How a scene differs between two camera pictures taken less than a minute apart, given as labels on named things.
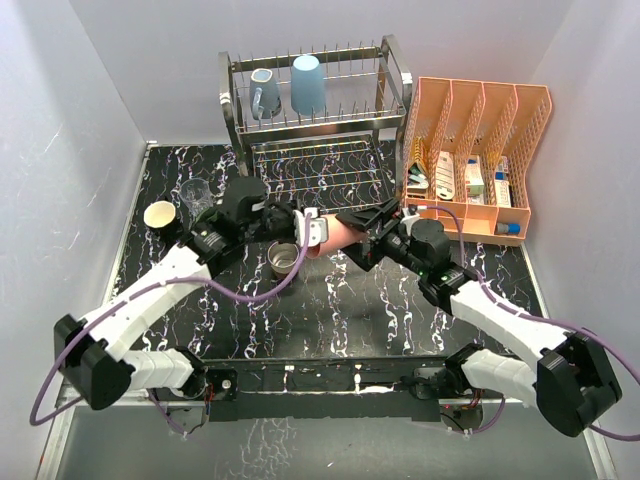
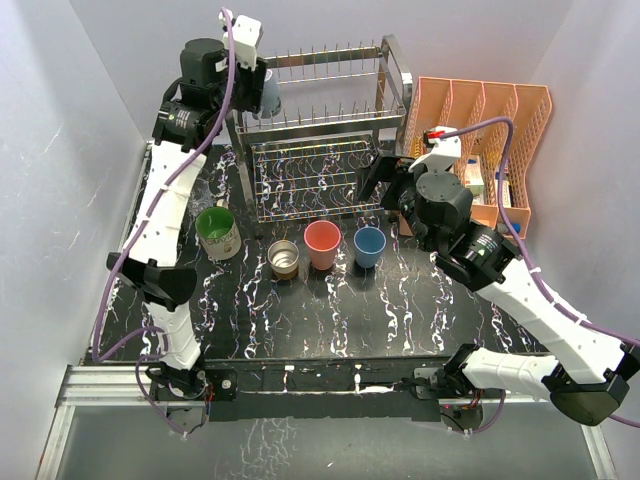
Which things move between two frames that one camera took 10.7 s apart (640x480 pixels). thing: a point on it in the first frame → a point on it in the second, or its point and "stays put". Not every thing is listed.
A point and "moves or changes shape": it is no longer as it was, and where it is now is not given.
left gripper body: [274, 224] → [221, 94]
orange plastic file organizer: [466, 150] stays put
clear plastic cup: [197, 195] stays put
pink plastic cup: [339, 235] moves or changes shape
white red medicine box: [474, 184] stays put
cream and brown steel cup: [282, 257] stays put
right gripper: [368, 255] → [381, 170]
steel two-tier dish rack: [342, 160] stays put
